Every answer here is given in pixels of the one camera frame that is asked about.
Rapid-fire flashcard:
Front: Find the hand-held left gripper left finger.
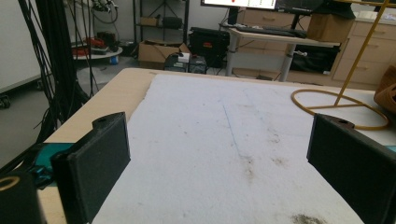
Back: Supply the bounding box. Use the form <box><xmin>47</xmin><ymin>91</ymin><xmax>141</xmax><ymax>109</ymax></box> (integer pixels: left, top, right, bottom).
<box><xmin>50</xmin><ymin>111</ymin><xmax>132</xmax><ymax>224</ymax></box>

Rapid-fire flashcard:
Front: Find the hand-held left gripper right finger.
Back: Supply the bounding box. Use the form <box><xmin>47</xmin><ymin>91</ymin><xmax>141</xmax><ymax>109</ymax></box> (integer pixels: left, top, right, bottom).
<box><xmin>306</xmin><ymin>113</ymin><xmax>396</xmax><ymax>224</ymax></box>

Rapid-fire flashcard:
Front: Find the teal clamp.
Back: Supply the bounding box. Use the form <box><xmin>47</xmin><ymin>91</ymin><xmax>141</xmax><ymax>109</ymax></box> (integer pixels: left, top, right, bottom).
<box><xmin>29</xmin><ymin>142</ymin><xmax>76</xmax><ymax>189</ymax></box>

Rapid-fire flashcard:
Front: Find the yellow metal stand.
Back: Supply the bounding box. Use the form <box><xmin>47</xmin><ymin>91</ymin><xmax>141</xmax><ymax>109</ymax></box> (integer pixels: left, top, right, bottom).
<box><xmin>290</xmin><ymin>0</ymin><xmax>396</xmax><ymax>132</ymax></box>

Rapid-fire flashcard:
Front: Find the brown woven basket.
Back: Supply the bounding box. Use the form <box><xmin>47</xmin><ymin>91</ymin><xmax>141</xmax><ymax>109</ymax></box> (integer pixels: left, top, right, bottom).
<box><xmin>373</xmin><ymin>64</ymin><xmax>396</xmax><ymax>114</ymax></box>

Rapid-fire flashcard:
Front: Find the round white table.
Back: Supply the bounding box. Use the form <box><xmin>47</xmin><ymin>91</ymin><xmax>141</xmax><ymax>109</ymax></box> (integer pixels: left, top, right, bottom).
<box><xmin>72</xmin><ymin>36</ymin><xmax>124</xmax><ymax>61</ymax></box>

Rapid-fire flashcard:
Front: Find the wooden drawer cabinet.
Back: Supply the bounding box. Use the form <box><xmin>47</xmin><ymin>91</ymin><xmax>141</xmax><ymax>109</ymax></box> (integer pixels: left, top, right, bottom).
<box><xmin>239</xmin><ymin>7</ymin><xmax>396</xmax><ymax>91</ymax></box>

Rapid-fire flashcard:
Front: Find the white felt mat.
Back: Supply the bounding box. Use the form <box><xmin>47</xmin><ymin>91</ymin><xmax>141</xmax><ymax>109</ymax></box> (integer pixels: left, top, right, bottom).
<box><xmin>92</xmin><ymin>73</ymin><xmax>396</xmax><ymax>224</ymax></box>

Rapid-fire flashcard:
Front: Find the open cardboard box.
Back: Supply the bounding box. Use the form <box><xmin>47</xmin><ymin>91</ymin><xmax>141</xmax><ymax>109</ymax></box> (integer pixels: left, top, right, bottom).
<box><xmin>137</xmin><ymin>39</ymin><xmax>191</xmax><ymax>70</ymax></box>

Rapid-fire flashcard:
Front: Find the small dark electronic box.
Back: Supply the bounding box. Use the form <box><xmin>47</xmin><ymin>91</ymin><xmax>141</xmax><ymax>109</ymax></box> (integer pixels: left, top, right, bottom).
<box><xmin>163</xmin><ymin>52</ymin><xmax>208</xmax><ymax>75</ymax></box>

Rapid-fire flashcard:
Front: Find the cardboard box on desk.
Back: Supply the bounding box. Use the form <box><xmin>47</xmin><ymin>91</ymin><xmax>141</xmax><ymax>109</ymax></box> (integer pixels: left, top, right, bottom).
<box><xmin>306</xmin><ymin>12</ymin><xmax>357</xmax><ymax>44</ymax></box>

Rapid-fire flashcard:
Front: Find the white board panel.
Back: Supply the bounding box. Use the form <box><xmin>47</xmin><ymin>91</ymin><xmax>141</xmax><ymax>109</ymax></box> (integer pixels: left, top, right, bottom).
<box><xmin>0</xmin><ymin>0</ymin><xmax>50</xmax><ymax>94</ymax></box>

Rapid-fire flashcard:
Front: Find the white height-adjustable desk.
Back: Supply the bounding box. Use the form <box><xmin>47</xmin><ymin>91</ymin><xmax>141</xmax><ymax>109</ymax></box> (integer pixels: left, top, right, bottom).
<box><xmin>224</xmin><ymin>27</ymin><xmax>342</xmax><ymax>83</ymax></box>

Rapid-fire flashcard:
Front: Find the black keyboard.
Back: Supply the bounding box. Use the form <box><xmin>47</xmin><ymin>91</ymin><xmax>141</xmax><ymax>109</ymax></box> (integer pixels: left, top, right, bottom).
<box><xmin>234</xmin><ymin>25</ymin><xmax>308</xmax><ymax>39</ymax></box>

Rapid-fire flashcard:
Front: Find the black metal shelf rack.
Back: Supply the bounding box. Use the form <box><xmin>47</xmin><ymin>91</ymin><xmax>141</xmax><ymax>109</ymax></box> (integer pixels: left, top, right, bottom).
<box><xmin>133</xmin><ymin>0</ymin><xmax>191</xmax><ymax>45</ymax></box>

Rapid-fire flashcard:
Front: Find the black equipment case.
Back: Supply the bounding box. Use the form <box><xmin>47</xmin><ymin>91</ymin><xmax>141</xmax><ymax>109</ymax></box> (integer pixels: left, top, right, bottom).
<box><xmin>188</xmin><ymin>26</ymin><xmax>231</xmax><ymax>69</ymax></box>

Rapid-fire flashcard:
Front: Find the computer monitor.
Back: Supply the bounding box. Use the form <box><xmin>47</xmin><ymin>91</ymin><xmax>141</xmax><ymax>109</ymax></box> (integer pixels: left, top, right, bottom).
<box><xmin>200</xmin><ymin>0</ymin><xmax>278</xmax><ymax>26</ymax></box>

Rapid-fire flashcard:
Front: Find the bundle of black cables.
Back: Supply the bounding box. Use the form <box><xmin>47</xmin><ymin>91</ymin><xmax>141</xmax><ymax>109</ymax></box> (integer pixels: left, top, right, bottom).
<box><xmin>18</xmin><ymin>0</ymin><xmax>94</xmax><ymax>145</ymax></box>

